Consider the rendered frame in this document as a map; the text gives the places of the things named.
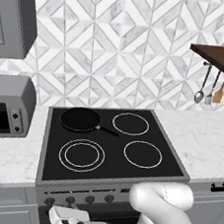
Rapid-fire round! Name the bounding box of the black drawer handle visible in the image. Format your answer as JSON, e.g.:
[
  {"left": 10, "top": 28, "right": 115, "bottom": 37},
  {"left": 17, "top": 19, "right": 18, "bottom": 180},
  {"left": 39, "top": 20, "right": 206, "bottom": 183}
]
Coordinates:
[{"left": 209, "top": 182, "right": 224, "bottom": 194}]

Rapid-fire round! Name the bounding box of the dark round stove knob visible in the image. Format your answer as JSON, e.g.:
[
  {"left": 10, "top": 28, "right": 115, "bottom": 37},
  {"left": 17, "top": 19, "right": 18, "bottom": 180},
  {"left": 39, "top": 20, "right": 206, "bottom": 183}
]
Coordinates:
[
  {"left": 84, "top": 194, "right": 97, "bottom": 205},
  {"left": 103, "top": 193, "right": 115, "bottom": 204},
  {"left": 64, "top": 194, "right": 77, "bottom": 207},
  {"left": 43, "top": 196, "right": 56, "bottom": 208}
]

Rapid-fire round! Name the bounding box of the black stove with grey frame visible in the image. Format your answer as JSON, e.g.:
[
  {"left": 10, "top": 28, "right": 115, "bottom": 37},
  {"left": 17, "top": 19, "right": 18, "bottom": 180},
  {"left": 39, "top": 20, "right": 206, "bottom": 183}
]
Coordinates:
[{"left": 30, "top": 96, "right": 199, "bottom": 224}]

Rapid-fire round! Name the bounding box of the black oven door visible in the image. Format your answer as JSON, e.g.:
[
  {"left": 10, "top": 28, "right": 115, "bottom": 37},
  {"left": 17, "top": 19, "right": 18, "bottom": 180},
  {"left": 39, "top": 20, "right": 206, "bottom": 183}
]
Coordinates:
[{"left": 36, "top": 197, "right": 142, "bottom": 224}]

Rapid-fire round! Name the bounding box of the hanging wooden spatula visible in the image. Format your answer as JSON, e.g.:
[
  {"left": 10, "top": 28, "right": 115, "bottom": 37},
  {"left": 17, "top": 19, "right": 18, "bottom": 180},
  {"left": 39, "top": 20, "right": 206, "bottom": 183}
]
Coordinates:
[{"left": 211, "top": 70, "right": 224, "bottom": 106}]

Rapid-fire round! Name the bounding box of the dark wooden shelf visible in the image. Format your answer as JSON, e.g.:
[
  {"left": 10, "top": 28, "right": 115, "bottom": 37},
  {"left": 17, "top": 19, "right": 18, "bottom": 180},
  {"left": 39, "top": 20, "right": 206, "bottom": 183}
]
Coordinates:
[{"left": 187, "top": 41, "right": 224, "bottom": 74}]

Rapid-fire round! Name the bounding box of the black frying pan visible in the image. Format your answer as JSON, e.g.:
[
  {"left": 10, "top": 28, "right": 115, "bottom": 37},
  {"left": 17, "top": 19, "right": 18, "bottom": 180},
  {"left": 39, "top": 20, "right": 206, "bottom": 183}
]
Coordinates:
[{"left": 58, "top": 104, "right": 123, "bottom": 139}]

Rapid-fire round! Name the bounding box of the grey toaster oven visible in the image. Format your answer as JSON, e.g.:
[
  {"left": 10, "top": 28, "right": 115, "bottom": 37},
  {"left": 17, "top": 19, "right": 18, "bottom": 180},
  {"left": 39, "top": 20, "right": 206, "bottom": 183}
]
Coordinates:
[{"left": 0, "top": 72, "right": 40, "bottom": 145}]

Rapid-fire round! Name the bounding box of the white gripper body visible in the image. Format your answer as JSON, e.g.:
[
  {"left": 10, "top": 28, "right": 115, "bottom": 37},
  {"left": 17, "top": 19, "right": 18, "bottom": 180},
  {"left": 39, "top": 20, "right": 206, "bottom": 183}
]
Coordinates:
[{"left": 46, "top": 204, "right": 92, "bottom": 224}]

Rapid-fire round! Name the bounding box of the grey cupboard door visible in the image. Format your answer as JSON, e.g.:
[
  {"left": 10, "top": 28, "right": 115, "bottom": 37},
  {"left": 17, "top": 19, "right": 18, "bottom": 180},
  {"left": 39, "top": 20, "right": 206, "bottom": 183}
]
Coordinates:
[
  {"left": 184, "top": 192, "right": 224, "bottom": 224},
  {"left": 0, "top": 200, "right": 44, "bottom": 224}
]

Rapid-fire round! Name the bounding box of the hanging metal slotted turner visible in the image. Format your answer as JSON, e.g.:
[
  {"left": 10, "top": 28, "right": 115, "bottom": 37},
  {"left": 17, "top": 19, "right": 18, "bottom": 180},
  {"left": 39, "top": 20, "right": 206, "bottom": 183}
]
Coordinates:
[{"left": 203, "top": 69, "right": 222, "bottom": 107}]

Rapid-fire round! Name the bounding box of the grey wall cupboard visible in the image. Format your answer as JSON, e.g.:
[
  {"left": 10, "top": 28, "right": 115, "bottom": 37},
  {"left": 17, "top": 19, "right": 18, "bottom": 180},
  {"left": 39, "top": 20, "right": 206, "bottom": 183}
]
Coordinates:
[{"left": 0, "top": 0, "right": 43, "bottom": 64}]

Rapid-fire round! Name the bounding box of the hanging metal spoon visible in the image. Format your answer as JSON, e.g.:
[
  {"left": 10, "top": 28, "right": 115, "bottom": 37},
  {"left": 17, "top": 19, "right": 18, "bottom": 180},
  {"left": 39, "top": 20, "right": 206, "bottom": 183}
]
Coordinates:
[{"left": 192, "top": 61, "right": 212, "bottom": 106}]

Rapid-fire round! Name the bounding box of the grey drawer front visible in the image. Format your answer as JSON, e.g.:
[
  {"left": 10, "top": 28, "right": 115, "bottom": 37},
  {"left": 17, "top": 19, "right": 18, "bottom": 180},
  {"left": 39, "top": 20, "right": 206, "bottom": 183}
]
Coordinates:
[
  {"left": 0, "top": 183, "right": 39, "bottom": 216},
  {"left": 187, "top": 178, "right": 224, "bottom": 202}
]

